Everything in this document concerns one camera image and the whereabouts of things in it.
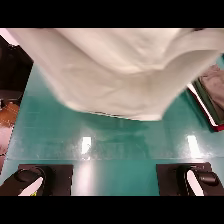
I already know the white T-shirt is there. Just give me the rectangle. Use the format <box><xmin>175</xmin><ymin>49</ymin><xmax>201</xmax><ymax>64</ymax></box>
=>
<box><xmin>6</xmin><ymin>28</ymin><xmax>224</xmax><ymax>122</ymax></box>

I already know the red garment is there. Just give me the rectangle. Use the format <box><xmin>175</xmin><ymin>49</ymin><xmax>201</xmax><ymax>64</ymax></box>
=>
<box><xmin>186</xmin><ymin>83</ymin><xmax>224</xmax><ymax>133</ymax></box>

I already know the green garment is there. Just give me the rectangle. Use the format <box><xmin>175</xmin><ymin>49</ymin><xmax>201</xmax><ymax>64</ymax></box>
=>
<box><xmin>192</xmin><ymin>77</ymin><xmax>224</xmax><ymax>126</ymax></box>

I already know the grey garment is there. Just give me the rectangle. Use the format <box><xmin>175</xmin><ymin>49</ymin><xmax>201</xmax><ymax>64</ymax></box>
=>
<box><xmin>199</xmin><ymin>64</ymin><xmax>224</xmax><ymax>113</ymax></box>

